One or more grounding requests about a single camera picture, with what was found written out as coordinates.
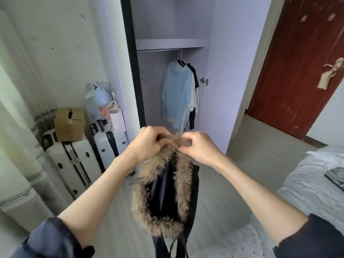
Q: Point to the person's right hand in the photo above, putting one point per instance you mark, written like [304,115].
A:
[201,150]

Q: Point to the person's left hand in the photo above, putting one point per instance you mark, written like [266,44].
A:
[145,145]

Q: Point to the cream printed t-shirt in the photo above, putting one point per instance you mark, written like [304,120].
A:
[189,112]

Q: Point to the black garment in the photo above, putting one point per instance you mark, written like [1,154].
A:
[193,104]

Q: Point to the black fur-trimmed jacket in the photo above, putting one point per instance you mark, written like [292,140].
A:
[161,196]

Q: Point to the light blue knit sweater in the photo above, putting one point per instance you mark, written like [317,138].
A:
[174,94]

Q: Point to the grey wardrobe shelf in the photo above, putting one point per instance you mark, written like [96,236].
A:
[169,44]

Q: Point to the grey wooden wardrobe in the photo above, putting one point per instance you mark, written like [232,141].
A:
[172,18]

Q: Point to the dark denim jeans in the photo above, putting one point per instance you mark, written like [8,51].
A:
[336,177]

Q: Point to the person's left forearm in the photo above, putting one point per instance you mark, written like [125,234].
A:
[97,201]

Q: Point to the person's right forearm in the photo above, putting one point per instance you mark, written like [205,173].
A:
[263,198]

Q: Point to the white dotted bed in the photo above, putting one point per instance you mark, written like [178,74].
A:
[301,196]

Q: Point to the person's black left sleeve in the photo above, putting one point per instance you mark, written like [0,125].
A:
[51,241]

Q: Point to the person's black sleeve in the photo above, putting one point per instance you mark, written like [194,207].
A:
[314,239]
[51,241]

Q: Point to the person's black right sleeve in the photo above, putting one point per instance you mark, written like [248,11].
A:
[314,239]

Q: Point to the white hard suitcase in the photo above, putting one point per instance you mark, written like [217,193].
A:
[70,166]
[105,147]

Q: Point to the grey blue bag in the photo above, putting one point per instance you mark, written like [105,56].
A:
[99,99]

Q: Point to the metal door hinge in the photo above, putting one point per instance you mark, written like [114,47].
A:
[204,81]

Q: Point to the brown cardboard box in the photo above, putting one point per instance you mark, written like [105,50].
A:
[70,125]

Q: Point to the striped beige curtain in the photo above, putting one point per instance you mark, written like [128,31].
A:
[27,158]

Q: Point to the red wooden room door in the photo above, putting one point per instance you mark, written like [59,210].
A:
[301,61]

